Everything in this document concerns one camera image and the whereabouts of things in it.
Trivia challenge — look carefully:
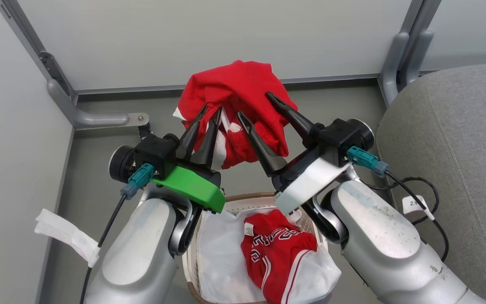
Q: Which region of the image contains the teal right cable connector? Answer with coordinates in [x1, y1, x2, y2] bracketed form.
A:
[347, 146, 390, 177]

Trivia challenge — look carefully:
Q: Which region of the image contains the white basket liner cloth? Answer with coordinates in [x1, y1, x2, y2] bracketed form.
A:
[192, 209, 342, 304]

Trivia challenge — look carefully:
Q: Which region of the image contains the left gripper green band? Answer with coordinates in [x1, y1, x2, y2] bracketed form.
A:
[109, 104, 227, 214]

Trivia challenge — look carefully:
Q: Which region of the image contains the red garment with white trim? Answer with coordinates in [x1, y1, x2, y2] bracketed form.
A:
[173, 60, 299, 170]

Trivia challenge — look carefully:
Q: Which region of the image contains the dark partition hinge strip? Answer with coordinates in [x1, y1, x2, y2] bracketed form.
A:
[38, 51, 75, 102]

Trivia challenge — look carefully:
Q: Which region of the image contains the white laundry basket brown rim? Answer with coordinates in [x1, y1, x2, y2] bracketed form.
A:
[182, 193, 330, 304]

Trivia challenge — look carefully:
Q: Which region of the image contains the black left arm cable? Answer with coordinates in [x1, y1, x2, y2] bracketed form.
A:
[79, 193, 128, 304]

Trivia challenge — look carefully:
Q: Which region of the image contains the upright grey partition foot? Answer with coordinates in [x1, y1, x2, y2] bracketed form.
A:
[380, 29, 435, 106]

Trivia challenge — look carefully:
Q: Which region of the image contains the grey fabric sofa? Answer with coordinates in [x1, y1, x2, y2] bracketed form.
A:
[375, 62, 486, 304]

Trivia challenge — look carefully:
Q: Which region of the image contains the white paper tag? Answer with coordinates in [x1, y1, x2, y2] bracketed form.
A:
[35, 208, 100, 268]

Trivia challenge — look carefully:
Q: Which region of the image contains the white cable label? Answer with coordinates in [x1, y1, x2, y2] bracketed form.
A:
[402, 195, 435, 221]

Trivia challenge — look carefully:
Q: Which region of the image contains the long grey partition foot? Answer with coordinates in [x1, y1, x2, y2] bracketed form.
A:
[47, 78, 150, 130]

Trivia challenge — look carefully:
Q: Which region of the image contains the red printed basketball jersey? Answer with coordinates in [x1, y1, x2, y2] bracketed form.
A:
[240, 210, 318, 304]

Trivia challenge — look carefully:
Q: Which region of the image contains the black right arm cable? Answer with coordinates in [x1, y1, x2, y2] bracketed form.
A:
[360, 169, 450, 263]

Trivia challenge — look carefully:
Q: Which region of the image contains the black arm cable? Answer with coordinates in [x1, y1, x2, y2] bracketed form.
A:
[79, 193, 128, 304]
[360, 169, 450, 263]

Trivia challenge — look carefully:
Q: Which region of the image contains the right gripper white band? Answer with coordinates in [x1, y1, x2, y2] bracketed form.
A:
[236, 92, 375, 216]

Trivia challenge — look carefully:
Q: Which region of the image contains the teal cable connector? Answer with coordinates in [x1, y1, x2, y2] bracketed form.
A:
[347, 146, 390, 177]
[120, 163, 155, 200]

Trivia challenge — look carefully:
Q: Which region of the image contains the teal left cable connector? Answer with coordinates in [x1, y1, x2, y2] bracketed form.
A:
[120, 163, 155, 200]

